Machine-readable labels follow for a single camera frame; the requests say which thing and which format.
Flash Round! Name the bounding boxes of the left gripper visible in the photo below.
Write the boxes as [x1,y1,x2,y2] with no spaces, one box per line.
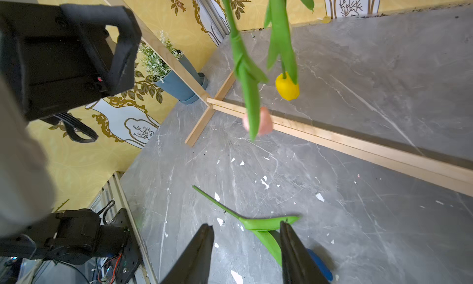
[1,1,142,121]

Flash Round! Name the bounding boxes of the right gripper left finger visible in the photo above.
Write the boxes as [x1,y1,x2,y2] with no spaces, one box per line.
[161,224,214,284]

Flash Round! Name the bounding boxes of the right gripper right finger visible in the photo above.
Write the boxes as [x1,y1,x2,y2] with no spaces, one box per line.
[280,222,329,284]

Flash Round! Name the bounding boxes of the blue tulip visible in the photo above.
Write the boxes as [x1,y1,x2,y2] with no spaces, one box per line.
[192,185,333,283]

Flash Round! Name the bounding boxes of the pink tulip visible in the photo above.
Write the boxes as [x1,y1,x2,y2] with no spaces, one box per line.
[221,0,268,141]

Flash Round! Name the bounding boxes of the yellow tulip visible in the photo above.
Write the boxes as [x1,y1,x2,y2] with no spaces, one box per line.
[264,0,299,101]

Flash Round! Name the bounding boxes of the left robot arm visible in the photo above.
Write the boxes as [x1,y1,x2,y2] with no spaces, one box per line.
[1,1,142,284]

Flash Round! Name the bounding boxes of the wooden clothes rack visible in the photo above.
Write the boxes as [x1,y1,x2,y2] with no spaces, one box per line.
[138,20,473,195]

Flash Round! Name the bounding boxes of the potted green plant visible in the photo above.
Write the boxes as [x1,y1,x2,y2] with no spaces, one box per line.
[139,31,208,105]

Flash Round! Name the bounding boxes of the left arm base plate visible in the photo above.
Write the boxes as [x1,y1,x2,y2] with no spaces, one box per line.
[112,208,142,284]

